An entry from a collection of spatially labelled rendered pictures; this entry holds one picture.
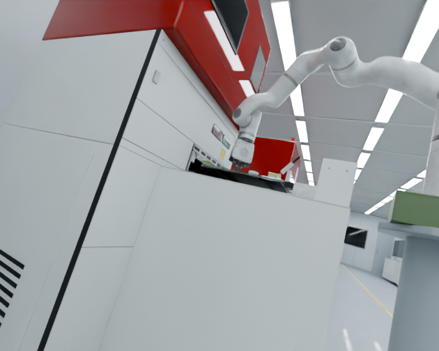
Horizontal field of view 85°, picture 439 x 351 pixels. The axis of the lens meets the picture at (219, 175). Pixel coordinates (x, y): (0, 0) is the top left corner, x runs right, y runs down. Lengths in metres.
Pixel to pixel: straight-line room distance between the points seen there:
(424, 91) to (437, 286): 0.60
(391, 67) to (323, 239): 0.64
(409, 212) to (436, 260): 0.13
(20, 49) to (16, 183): 1.34
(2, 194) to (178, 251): 0.68
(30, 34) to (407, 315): 2.47
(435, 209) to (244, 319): 0.55
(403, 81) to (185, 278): 0.95
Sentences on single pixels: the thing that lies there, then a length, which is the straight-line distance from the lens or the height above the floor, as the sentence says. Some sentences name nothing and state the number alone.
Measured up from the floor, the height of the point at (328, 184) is 0.88.
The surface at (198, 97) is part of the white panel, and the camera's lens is 1.06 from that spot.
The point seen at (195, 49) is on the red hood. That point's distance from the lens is 0.96.
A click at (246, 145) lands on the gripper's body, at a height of 1.05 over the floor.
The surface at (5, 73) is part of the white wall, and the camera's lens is 2.23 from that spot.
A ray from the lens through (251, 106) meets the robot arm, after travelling 1.10.
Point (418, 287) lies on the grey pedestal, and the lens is 0.83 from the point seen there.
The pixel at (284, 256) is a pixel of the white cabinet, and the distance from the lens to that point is 0.69.
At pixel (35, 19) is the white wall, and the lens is 2.37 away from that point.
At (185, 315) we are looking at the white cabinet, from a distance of 0.82.
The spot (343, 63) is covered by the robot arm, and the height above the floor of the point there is 1.37.
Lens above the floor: 0.71
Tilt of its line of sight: 9 degrees up
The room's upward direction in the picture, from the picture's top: 16 degrees clockwise
